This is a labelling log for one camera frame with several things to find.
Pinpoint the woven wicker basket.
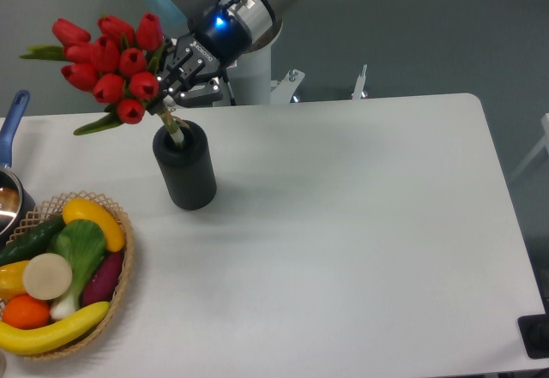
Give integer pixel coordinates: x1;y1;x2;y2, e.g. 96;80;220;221
1;191;134;359

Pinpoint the beige round wooden disc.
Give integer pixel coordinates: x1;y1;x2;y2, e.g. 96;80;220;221
22;253;72;301

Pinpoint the purple sweet potato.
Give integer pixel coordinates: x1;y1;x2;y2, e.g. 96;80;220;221
81;252;124;307

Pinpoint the yellow bell pepper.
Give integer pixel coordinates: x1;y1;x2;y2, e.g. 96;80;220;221
0;260;29;302

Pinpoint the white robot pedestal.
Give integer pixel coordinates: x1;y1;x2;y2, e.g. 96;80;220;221
227;22;305;105

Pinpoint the yellow banana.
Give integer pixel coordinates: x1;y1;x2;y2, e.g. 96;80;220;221
1;301;111;357

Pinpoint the orange fruit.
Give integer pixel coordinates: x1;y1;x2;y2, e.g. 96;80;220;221
2;295;50;330

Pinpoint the green bok choy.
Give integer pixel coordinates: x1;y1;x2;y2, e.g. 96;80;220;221
47;219;106;321

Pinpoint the blue-handled saucepan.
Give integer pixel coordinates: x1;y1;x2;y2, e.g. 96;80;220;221
1;90;35;248

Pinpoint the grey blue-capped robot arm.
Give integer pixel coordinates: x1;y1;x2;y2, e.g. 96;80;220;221
144;0;305;107

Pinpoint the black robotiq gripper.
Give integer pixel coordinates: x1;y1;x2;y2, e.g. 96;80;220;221
157;5;252;107

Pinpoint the dark grey ribbed vase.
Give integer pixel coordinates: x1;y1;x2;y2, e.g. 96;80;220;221
153;120;217;211

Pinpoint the white table leg bracket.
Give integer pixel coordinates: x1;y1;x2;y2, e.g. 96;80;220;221
351;63;369;100

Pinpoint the white frame at right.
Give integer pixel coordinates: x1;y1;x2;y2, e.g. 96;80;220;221
510;113;548;181

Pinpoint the black device at table edge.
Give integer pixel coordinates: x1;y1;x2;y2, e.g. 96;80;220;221
517;314;548;359

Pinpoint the green cucumber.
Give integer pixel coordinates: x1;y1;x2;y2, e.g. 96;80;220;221
1;215;65;266

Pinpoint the red tulip bouquet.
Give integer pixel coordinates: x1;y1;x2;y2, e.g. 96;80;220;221
21;12;185;150

